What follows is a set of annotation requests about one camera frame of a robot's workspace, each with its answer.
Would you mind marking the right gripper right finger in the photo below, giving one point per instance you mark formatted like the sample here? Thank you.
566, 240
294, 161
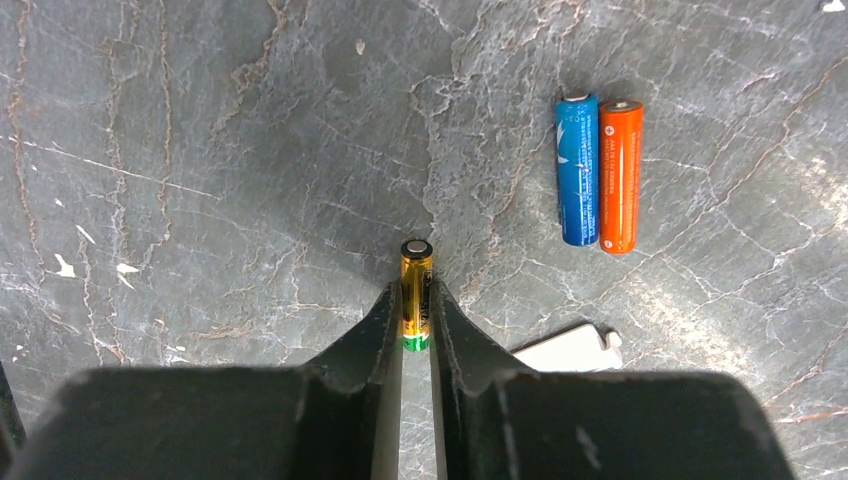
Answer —
496, 418

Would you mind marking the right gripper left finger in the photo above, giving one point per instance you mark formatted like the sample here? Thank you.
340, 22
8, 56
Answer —
336, 416

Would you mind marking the white battery cover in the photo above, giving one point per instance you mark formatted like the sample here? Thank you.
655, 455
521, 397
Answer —
580, 349

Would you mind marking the gold battery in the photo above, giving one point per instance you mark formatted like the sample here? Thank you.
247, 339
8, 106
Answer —
416, 274

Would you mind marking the blue battery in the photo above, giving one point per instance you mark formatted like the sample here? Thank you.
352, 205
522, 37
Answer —
577, 155

